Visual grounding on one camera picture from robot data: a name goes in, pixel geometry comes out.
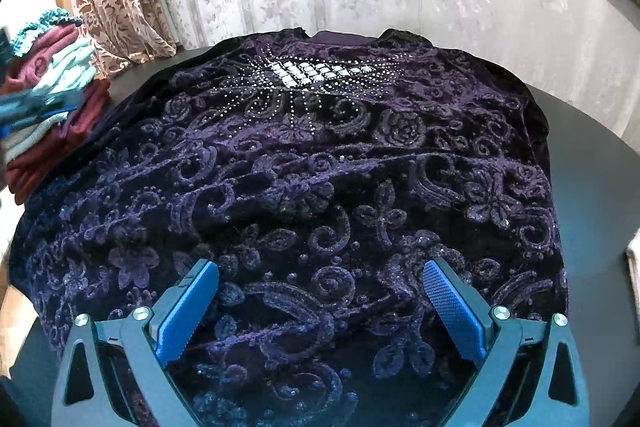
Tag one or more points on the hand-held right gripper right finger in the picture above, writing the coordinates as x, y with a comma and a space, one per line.
452, 312

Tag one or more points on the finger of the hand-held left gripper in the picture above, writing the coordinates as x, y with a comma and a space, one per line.
45, 104

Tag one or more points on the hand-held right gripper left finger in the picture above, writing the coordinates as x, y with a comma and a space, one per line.
185, 317

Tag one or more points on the dark purple velvet top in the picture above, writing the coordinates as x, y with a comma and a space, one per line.
310, 187

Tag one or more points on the stack of folded clothes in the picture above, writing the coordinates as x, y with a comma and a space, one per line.
60, 62

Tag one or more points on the pink knit sweater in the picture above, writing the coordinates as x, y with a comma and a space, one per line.
635, 272

